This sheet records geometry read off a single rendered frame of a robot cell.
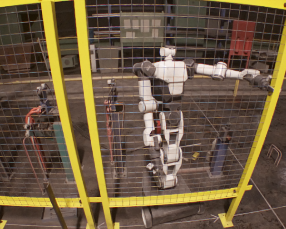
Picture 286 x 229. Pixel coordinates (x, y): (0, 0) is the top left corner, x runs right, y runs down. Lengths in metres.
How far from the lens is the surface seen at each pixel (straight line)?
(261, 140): 1.51
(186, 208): 1.90
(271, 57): 9.07
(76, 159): 1.31
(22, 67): 8.99
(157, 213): 1.82
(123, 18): 6.93
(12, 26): 11.00
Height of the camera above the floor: 1.69
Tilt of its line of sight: 27 degrees down
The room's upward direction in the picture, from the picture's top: straight up
